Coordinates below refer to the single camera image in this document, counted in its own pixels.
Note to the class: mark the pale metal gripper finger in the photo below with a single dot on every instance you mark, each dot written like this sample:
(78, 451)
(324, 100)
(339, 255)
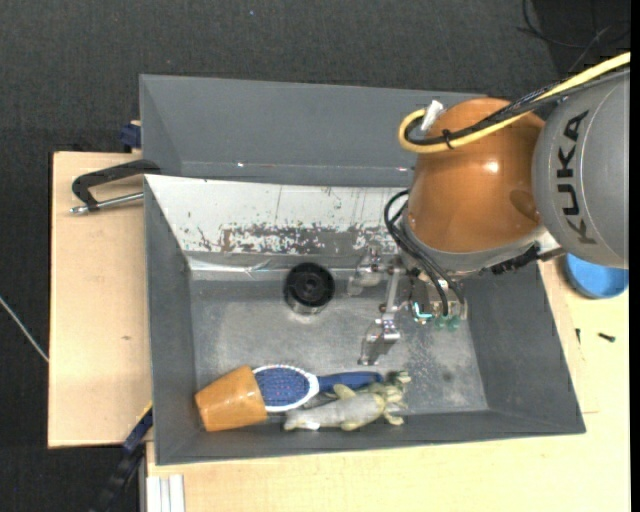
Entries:
(366, 276)
(381, 337)

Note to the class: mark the black round cup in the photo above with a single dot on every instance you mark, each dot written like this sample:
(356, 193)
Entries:
(309, 287)

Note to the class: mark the grey-green toy lizard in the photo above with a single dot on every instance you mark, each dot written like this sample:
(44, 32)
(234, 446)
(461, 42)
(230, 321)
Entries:
(345, 411)

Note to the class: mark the blue and white hairbrush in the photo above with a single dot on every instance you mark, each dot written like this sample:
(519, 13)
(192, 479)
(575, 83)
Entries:
(285, 387)

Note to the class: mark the orange cup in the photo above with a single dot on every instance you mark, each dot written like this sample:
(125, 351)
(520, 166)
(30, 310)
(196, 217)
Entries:
(230, 400)

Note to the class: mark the blue round container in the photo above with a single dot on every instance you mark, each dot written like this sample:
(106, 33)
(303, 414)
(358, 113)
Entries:
(597, 280)

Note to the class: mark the grey metal bin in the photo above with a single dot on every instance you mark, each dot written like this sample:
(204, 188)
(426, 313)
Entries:
(280, 125)

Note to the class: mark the small black screw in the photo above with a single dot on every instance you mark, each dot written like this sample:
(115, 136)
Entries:
(607, 337)

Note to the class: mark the pale wood flat board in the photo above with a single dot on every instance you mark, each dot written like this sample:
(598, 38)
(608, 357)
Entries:
(95, 300)

